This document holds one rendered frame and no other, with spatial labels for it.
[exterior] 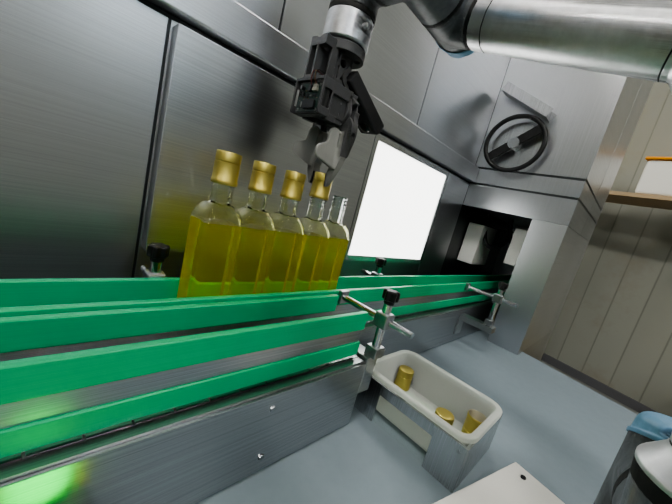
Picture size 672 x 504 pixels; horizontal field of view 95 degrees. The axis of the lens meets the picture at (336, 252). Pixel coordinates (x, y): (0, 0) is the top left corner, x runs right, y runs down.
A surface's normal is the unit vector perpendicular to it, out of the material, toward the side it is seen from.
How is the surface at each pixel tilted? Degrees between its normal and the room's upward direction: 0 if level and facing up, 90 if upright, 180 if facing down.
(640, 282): 90
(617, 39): 120
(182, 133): 90
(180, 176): 90
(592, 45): 134
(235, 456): 90
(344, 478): 0
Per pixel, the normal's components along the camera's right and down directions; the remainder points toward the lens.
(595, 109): -0.69, -0.05
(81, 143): 0.68, 0.30
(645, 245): -0.83, -0.11
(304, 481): 0.25, -0.95
